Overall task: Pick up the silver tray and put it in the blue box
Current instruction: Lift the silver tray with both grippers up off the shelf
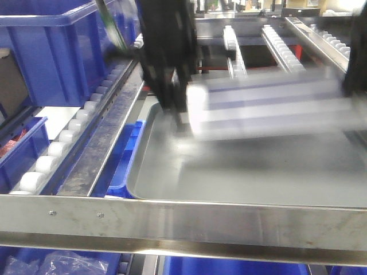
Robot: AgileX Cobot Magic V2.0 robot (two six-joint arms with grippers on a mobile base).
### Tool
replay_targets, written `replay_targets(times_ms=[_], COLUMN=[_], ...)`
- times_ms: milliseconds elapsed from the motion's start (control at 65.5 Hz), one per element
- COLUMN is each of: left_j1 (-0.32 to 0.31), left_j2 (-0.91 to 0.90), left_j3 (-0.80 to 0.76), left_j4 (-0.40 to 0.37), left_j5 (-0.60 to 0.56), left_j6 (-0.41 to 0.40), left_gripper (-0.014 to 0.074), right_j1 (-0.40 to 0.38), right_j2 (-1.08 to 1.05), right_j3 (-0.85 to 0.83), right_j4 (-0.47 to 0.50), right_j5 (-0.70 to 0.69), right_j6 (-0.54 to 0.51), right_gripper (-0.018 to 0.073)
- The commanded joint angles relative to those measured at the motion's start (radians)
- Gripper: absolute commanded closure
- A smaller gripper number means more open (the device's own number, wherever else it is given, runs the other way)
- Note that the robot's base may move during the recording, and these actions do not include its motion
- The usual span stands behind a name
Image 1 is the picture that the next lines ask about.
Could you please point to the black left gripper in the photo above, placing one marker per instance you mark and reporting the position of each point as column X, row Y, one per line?
column 169, row 52

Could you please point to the small silver ribbed tray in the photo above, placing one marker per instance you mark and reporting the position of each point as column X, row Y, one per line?
column 271, row 104

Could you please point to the large grey metal tray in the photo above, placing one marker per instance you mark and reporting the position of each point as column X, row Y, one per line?
column 306, row 170

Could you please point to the large blue plastic box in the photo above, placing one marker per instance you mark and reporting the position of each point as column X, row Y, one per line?
column 61, row 47

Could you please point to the blue bin under tray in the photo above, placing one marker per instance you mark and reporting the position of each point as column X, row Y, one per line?
column 113, row 178

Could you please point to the brown cardboard box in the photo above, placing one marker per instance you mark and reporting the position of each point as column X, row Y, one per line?
column 13, row 88

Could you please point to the white roller track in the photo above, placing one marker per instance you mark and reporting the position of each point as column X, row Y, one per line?
column 49, row 171
column 332, row 40
column 235, row 62
column 282, row 54

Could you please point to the white roller track far left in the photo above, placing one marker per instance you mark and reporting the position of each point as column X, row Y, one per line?
column 49, row 171

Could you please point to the small blue bin left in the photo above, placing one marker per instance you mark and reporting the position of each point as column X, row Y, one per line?
column 24, row 153

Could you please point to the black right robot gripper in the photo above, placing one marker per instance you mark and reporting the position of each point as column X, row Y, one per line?
column 355, row 77

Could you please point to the blue bin lower centre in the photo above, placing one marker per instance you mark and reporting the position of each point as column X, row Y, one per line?
column 191, row 265

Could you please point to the clear plastic bags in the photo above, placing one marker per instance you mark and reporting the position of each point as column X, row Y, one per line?
column 57, row 263

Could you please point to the blue bin lower left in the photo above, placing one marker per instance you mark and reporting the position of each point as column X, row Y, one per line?
column 22, row 260

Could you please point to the steel divider rail left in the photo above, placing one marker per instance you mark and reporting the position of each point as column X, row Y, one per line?
column 89, row 167

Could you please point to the steel divider rail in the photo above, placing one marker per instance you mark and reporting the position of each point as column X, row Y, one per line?
column 89, row 167
column 317, row 44

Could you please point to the steel divider rail right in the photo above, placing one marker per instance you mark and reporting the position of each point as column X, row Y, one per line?
column 317, row 44

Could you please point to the steel front rack rail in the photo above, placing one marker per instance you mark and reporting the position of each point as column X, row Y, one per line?
column 302, row 234

